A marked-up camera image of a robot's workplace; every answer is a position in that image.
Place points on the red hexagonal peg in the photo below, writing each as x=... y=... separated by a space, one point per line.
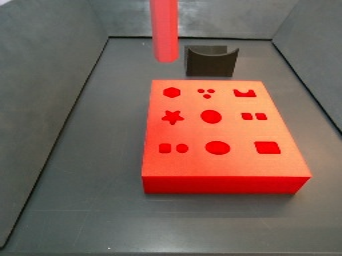
x=164 y=29

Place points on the dark grey curved block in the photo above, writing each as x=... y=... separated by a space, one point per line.
x=210 y=60

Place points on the red shape-sorting block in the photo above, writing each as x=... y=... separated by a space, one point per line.
x=216 y=140

